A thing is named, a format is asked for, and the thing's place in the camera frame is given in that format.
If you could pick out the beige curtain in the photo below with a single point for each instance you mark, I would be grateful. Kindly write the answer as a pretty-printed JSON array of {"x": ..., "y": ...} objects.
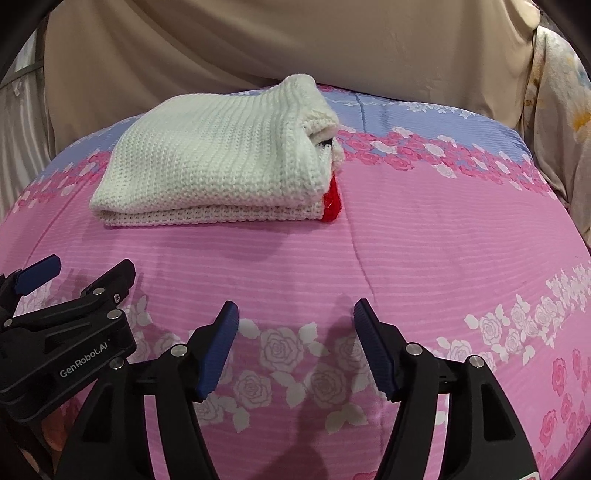
[{"x": 231, "y": 46}]

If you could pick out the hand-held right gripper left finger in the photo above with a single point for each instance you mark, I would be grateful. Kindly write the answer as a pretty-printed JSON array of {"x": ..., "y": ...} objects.
[{"x": 217, "y": 350}]

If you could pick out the pink blue floral bedsheet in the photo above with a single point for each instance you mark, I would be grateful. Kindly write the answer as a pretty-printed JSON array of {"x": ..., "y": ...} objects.
[{"x": 369, "y": 230}]

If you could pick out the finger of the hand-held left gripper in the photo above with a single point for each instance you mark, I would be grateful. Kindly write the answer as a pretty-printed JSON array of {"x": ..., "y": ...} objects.
[
  {"x": 37, "y": 274},
  {"x": 115, "y": 277}
]

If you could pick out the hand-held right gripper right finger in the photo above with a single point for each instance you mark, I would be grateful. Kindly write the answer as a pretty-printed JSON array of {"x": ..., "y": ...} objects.
[{"x": 376, "y": 350}]

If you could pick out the white red navy knit sweater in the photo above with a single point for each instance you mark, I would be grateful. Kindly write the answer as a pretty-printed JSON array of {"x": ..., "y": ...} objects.
[{"x": 207, "y": 152}]

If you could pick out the white sheer curtain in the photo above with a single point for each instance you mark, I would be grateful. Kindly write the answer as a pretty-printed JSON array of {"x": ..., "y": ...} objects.
[{"x": 23, "y": 138}]

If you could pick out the floral pillow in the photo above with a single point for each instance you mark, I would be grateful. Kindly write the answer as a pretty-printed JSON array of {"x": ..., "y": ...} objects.
[{"x": 563, "y": 115}]

